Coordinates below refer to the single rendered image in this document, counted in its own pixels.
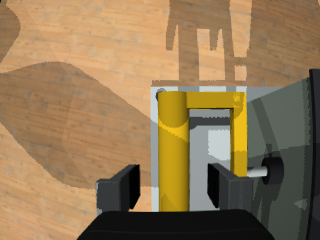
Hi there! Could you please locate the grey metal base plate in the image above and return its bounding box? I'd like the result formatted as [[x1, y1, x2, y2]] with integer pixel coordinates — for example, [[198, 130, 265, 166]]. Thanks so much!
[[150, 86, 283, 212]]

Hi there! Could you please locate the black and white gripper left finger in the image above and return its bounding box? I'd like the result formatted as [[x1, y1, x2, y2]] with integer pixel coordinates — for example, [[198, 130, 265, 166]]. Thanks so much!
[[95, 164, 141, 216]]

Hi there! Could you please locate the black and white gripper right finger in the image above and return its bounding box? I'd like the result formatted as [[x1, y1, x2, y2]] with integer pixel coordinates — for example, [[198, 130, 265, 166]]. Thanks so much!
[[207, 163, 253, 214]]

